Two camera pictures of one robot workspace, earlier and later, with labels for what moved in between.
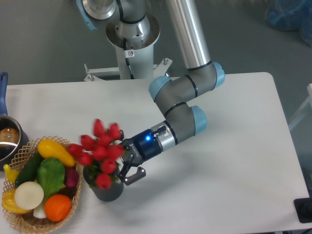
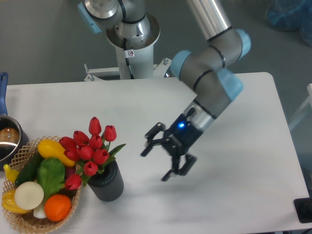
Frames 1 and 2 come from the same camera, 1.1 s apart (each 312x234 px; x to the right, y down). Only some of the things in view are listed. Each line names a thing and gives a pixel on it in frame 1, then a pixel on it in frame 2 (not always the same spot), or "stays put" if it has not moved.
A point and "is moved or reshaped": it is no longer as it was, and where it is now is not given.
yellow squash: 48,148 stays put
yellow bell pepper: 9,204 stays put
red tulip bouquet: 102,148 is moved or reshaped
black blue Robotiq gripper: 139,149 → 178,139
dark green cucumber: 29,172 stays put
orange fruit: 57,207 stays put
